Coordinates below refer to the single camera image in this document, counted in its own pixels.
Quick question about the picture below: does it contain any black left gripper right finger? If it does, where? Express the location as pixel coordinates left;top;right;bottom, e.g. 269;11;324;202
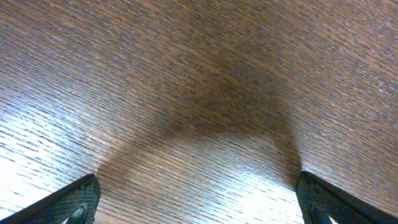
296;171;397;224

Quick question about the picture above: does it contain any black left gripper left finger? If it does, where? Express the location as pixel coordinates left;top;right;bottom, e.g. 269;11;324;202
1;174;101;224

